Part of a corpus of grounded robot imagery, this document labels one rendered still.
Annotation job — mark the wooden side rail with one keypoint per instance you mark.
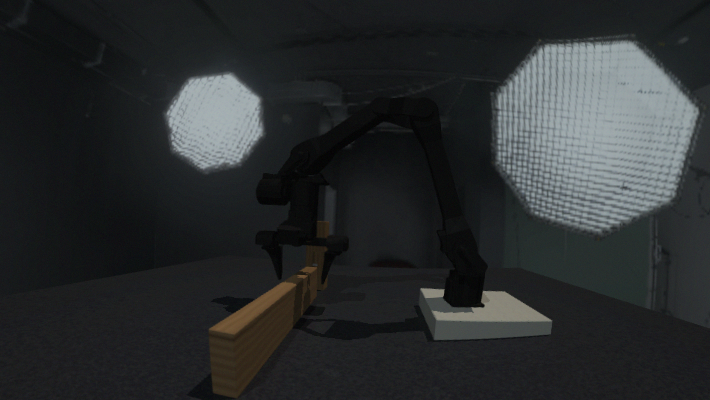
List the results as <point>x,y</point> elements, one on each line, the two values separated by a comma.
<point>243,342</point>

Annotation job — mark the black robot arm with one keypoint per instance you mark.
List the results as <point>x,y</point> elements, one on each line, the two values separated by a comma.
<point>464,286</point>

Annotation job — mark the brown wooden post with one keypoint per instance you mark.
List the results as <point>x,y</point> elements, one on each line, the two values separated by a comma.
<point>315,255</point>

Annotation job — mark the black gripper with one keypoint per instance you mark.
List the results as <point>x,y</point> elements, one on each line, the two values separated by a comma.
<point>334,244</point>

